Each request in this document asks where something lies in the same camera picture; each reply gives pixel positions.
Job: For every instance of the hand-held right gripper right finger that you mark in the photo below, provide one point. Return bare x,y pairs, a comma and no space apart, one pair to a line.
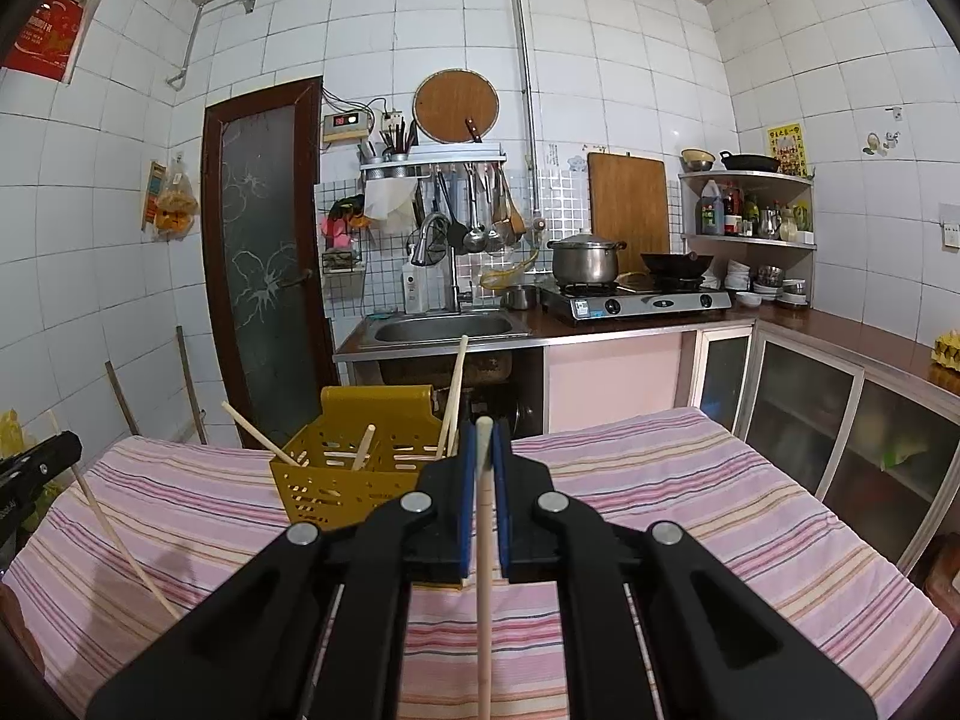
502,499

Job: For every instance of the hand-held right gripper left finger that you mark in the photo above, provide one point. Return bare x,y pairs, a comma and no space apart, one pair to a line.
469,499

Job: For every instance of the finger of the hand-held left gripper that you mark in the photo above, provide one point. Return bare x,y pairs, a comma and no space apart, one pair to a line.
45,457

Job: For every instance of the wooden chopstick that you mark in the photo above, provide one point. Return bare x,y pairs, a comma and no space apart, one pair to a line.
454,397
485,652
127,540
364,446
259,431

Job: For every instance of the yellow perforated utensil holder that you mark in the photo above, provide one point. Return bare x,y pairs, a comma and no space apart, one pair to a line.
337,480

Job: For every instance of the yellow plastic bag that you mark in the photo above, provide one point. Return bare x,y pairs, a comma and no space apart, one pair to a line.
13,457

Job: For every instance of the wooden stick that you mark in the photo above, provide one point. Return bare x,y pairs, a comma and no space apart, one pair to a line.
121,397
191,382

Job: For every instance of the pink cabinet door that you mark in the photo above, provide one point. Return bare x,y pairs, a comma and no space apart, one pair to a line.
615,382

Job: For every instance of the steel sink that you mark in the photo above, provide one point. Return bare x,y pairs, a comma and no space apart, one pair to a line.
442,328

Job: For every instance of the small steel cup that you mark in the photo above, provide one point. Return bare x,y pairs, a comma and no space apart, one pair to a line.
521,298

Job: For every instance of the pink striped tablecloth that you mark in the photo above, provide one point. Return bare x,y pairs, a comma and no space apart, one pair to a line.
712,510

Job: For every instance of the white soap bottle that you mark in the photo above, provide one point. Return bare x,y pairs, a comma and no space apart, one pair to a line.
415,286

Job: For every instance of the yellow strainer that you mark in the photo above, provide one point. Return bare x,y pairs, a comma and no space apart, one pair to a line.
506,274

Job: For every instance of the steel gas stove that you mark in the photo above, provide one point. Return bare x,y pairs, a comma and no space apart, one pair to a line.
637,305

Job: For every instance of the steel faucet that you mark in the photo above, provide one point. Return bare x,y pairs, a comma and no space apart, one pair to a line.
450,262

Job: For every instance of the steel pot with lid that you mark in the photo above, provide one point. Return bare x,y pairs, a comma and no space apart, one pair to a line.
585,261

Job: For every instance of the steel ladle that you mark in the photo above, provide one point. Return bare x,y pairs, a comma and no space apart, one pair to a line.
474,240
495,238

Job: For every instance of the black spatula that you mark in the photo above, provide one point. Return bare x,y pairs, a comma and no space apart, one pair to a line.
454,229

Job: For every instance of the wooden spatula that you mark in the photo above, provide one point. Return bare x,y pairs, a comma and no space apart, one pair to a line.
514,221

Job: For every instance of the orange plastic bag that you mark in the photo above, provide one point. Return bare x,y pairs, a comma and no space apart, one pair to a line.
176,206

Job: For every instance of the hanging card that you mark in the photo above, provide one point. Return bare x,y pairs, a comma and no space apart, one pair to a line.
152,195

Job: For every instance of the black wok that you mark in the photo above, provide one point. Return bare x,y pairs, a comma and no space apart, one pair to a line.
677,264

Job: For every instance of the brown frosted glass door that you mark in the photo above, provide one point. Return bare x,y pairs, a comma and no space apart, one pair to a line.
266,262

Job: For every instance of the pink rubber gloves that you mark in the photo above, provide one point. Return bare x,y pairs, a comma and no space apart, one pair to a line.
341,221

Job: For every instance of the white cloth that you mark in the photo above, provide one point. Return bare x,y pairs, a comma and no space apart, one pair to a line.
390,202

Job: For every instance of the wooden cutting board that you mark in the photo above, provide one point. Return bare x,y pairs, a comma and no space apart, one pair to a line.
628,202

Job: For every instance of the stack of white bowls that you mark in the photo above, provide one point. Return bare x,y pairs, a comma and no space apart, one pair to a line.
739,275

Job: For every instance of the glass door cabinet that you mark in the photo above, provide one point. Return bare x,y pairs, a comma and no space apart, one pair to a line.
825,420

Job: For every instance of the dark oil bottle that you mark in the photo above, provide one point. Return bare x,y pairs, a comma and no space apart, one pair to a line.
712,214

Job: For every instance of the white corner shelf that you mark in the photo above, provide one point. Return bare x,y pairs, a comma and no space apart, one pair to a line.
750,240

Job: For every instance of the steel cutlery cup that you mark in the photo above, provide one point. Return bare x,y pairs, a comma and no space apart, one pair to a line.
394,146

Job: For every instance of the metal bowl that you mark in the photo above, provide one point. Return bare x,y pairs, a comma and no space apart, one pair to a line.
697,160

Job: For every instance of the beige controller box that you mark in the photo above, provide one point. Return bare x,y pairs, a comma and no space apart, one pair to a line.
346,126

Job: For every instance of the round bamboo lid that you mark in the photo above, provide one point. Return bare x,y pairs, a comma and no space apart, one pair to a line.
456,106

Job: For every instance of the black pan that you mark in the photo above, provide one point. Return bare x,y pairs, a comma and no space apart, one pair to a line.
750,163

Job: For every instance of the red cardboard box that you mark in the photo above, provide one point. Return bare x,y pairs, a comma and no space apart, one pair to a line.
45,34

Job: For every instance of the yellow egg carton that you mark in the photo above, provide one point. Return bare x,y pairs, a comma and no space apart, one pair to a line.
946,354

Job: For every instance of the metal wall rack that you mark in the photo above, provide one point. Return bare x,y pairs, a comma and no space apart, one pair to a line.
431,157

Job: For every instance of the white wall socket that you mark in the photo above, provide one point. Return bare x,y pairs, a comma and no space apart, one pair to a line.
394,124

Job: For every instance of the grey wall pipe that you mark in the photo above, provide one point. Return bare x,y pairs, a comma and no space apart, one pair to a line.
523,90

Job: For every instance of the yellow wall poster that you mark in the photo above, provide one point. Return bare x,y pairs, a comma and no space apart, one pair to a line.
787,150

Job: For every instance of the wall hooks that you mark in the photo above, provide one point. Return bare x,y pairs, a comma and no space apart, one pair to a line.
881,139

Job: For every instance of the white wall switch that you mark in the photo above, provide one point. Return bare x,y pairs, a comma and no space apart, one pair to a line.
951,225

